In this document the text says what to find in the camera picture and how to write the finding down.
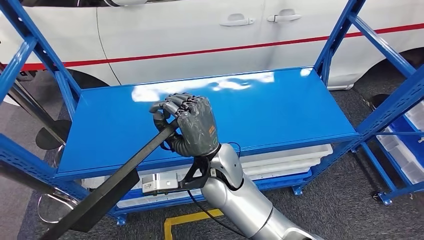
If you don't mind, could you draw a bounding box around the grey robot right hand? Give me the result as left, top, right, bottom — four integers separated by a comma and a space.
149, 92, 221, 158

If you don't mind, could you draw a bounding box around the long black plastic part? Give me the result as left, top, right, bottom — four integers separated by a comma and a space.
39, 123, 180, 240

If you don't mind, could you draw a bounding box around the blue steel shelf rack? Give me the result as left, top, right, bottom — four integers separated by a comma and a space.
0, 0, 424, 226

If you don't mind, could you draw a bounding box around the blue wheeled shelf rack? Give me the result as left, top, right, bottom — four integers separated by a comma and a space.
356, 99, 424, 206

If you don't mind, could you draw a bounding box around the white plastic bin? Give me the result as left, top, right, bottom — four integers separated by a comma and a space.
239, 144, 334, 167
375, 127, 424, 185
115, 193, 205, 210
404, 100, 424, 132
81, 165, 201, 190
243, 158, 322, 181

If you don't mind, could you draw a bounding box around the white car with red stripe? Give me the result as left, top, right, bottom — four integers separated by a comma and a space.
0, 0, 424, 91

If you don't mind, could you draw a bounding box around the round black floor base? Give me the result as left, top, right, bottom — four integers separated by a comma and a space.
369, 93, 392, 112

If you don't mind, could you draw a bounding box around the blue plastic bin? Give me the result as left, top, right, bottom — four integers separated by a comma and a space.
389, 115, 424, 167

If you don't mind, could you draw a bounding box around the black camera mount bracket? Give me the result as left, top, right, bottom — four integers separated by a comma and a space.
180, 155, 213, 193

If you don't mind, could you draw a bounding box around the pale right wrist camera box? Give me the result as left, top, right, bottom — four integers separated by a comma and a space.
141, 172, 185, 196

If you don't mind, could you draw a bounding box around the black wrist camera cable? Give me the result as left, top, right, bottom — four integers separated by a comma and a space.
187, 190, 253, 239

